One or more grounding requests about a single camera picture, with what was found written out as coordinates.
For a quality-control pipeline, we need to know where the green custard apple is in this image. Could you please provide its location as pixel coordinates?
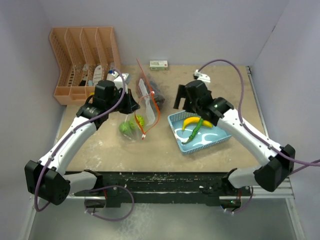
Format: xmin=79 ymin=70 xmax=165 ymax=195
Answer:
xmin=118 ymin=118 xmax=137 ymax=136

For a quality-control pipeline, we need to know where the yellow banana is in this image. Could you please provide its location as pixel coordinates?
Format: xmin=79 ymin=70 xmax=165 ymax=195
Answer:
xmin=182 ymin=116 xmax=213 ymax=131

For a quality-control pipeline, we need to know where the aluminium rail frame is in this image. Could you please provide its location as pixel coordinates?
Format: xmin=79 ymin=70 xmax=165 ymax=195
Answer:
xmin=247 ymin=65 xmax=306 ymax=240

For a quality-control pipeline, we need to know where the white blue box in organizer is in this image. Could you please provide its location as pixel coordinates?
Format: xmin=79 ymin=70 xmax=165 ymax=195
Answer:
xmin=106 ymin=62 xmax=116 ymax=81

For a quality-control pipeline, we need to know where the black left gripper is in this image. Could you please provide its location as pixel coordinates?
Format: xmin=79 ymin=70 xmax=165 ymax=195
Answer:
xmin=106 ymin=88 xmax=140 ymax=115

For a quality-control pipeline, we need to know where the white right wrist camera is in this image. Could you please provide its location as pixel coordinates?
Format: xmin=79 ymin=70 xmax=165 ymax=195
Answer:
xmin=193 ymin=69 xmax=211 ymax=85

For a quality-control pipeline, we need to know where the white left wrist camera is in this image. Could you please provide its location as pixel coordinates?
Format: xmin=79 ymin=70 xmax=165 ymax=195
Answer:
xmin=107 ymin=71 xmax=132 ymax=89

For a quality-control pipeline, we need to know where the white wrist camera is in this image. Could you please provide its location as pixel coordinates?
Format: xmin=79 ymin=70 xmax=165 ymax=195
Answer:
xmin=193 ymin=69 xmax=211 ymax=85
xmin=107 ymin=71 xmax=132 ymax=89

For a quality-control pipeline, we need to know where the small green white box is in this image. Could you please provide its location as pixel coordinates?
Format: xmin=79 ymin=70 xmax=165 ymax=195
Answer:
xmin=149 ymin=60 xmax=168 ymax=71

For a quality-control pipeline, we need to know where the light blue plastic basket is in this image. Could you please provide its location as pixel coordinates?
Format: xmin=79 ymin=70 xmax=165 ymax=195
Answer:
xmin=167 ymin=111 xmax=232 ymax=155

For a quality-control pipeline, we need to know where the black metal base frame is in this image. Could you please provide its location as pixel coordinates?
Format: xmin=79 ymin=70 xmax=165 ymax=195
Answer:
xmin=74 ymin=171 xmax=251 ymax=208

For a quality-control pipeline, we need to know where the clear zip top bag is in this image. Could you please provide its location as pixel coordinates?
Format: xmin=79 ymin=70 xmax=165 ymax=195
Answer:
xmin=134 ymin=58 xmax=166 ymax=111
xmin=118 ymin=90 xmax=160 ymax=142

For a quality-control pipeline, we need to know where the orange plastic file organizer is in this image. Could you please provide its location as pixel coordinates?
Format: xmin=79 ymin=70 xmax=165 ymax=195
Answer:
xmin=49 ymin=26 xmax=122 ymax=106

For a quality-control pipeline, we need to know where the green chili pepper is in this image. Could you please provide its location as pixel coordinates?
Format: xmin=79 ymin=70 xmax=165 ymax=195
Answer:
xmin=182 ymin=120 xmax=202 ymax=145

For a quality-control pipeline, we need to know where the yellow-green custard apple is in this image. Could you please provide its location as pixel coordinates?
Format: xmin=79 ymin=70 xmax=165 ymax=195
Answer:
xmin=136 ymin=115 xmax=145 ymax=128

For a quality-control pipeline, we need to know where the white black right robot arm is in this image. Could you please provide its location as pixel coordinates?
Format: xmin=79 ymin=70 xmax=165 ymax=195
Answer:
xmin=173 ymin=80 xmax=296 ymax=196

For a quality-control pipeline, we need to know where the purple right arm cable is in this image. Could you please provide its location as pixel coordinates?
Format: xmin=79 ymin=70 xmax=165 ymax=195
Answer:
xmin=198 ymin=58 xmax=320 ymax=216

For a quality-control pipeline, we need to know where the white bottle in organizer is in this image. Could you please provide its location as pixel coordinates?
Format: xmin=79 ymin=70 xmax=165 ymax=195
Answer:
xmin=92 ymin=65 xmax=103 ymax=86

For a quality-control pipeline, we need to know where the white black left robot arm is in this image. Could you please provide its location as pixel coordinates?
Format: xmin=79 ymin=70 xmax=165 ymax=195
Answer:
xmin=24 ymin=77 xmax=140 ymax=206

